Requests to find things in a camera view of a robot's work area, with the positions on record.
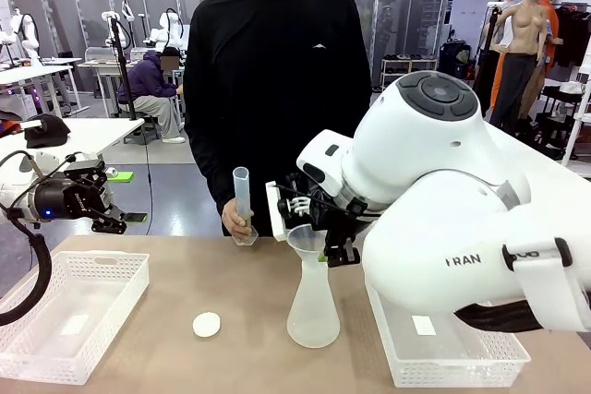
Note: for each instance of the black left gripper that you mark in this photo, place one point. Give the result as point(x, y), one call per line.
point(64, 200)

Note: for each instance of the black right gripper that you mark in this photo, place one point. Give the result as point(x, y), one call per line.
point(332, 214)

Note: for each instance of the translucent plastic funnel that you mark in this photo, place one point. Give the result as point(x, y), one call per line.
point(302, 239)

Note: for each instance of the clear plastic graduated cylinder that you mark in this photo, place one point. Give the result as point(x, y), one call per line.
point(242, 191)

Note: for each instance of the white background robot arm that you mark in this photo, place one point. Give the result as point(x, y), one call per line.
point(166, 29)
point(27, 39)

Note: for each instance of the person's right forearm black sleeve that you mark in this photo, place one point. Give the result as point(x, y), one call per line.
point(217, 182)

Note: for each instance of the white Franka right robot arm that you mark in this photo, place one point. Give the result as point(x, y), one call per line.
point(438, 158)

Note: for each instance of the person's right hand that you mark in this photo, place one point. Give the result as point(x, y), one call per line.
point(235, 221)

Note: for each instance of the translucent plastic conical flask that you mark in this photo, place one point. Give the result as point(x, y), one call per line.
point(314, 320)

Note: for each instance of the black cap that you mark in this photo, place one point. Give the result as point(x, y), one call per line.
point(51, 133)

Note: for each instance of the white paper label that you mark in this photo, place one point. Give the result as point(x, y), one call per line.
point(74, 325)
point(424, 325)

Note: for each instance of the seated person purple hoodie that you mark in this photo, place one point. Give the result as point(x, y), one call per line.
point(148, 85)

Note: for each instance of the black tripod pole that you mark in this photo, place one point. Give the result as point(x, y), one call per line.
point(121, 66)

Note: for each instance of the white workbench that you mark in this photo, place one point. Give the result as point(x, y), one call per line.
point(32, 73)

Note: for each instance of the white round lid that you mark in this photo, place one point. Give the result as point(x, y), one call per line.
point(206, 324)

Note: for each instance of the person in black clothes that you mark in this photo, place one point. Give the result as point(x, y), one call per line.
point(277, 89)

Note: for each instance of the white perforated plastic basket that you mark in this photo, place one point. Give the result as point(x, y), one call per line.
point(69, 366)
point(461, 371)

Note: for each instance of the shoe rack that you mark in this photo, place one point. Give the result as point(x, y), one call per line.
point(411, 66)

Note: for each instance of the white metal rack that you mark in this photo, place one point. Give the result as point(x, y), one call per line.
point(579, 103)

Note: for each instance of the beige mannequin dark trousers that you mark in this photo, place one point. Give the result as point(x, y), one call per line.
point(526, 25)

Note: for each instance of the white mannequin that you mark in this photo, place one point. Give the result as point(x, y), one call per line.
point(509, 2)

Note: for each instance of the black clothes on rack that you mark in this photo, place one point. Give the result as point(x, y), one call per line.
point(572, 34)

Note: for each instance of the mannequin in orange clothes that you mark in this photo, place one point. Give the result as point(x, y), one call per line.
point(551, 11)

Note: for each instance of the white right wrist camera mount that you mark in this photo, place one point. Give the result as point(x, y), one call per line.
point(277, 218)

